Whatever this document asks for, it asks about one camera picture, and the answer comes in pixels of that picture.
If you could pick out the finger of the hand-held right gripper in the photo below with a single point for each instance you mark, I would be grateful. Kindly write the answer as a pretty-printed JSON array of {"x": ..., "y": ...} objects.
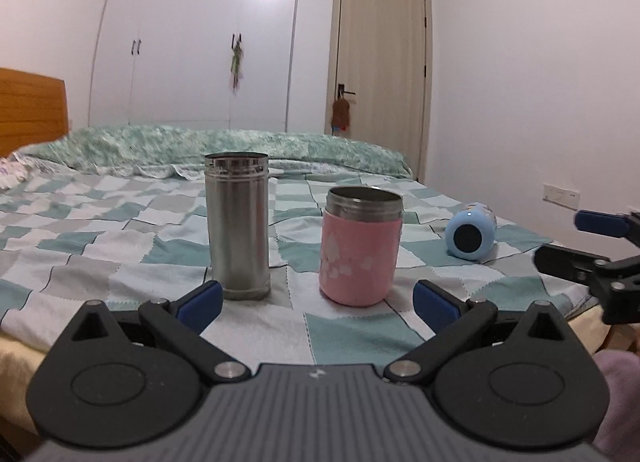
[
  {"x": 600, "y": 223},
  {"x": 565, "y": 259}
]

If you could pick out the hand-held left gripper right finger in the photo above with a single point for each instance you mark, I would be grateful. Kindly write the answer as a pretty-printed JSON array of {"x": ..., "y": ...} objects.
[{"x": 431, "y": 306}]

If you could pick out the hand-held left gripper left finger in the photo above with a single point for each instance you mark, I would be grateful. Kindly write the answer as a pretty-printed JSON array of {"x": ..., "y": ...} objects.
[{"x": 204, "y": 303}]

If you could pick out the blue cup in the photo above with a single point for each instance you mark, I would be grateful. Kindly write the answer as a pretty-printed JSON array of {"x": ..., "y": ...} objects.
[{"x": 470, "y": 236}]

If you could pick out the tall stainless steel cup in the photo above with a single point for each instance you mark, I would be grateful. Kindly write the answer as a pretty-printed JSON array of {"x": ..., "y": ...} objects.
[{"x": 238, "y": 227}]

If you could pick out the pink floral cup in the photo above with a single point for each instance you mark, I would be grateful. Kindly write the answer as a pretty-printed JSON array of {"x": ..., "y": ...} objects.
[{"x": 360, "y": 252}]

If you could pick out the checkered patchwork blanket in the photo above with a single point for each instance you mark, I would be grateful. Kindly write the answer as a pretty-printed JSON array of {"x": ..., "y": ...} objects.
[{"x": 125, "y": 252}]

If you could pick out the pink clothing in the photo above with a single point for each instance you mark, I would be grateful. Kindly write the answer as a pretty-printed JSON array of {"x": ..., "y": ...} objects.
[{"x": 620, "y": 407}]

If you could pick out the green fluffy quilt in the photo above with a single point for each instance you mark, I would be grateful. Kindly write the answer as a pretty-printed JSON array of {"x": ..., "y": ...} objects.
[{"x": 200, "y": 145}]

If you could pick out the yellow bed sheet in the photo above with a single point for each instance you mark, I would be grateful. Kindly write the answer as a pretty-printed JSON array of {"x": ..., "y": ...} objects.
[{"x": 17, "y": 372}]

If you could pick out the brown hanging ornament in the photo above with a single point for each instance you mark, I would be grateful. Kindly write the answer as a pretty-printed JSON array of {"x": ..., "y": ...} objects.
[{"x": 341, "y": 115}]

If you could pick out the floral cloth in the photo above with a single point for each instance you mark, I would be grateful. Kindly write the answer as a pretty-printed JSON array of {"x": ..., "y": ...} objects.
[{"x": 11, "y": 175}]

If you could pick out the beige door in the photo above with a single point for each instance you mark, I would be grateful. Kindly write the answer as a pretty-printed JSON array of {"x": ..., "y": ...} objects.
[{"x": 385, "y": 77}]

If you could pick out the dried plant bundle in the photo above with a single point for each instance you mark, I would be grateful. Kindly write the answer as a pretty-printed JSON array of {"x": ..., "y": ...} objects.
[{"x": 235, "y": 65}]

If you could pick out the wooden headboard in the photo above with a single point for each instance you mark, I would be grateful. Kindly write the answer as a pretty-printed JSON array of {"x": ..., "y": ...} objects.
[{"x": 30, "y": 107}]

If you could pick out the white wardrobe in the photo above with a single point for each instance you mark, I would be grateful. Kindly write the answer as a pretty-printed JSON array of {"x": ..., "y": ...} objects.
[{"x": 190, "y": 32}]

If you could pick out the white wall socket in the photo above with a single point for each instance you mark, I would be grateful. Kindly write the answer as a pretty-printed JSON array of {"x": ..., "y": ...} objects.
[{"x": 562, "y": 195}]

